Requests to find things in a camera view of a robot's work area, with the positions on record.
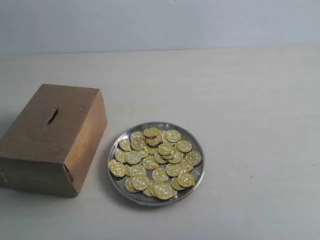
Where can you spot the gold coin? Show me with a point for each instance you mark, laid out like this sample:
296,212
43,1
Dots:
186,180
163,191
194,157
149,163
173,136
118,169

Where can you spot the gold coin centre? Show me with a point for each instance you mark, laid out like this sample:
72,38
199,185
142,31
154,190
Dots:
149,163

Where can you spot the cardboard coin box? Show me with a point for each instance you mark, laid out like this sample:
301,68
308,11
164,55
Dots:
50,146

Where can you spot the gold coin right front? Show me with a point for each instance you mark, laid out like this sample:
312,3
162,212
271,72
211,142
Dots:
186,180

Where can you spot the gold coin far right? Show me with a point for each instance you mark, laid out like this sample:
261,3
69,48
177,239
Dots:
194,157

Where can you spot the gold coin back right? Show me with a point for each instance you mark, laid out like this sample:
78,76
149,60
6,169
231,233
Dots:
173,136

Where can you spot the round steel plate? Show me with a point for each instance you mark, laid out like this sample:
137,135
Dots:
149,139

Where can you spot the gold coin front left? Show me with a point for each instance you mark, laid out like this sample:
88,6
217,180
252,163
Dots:
118,169

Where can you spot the gold coin front bottom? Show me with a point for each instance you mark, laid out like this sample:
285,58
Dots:
163,191

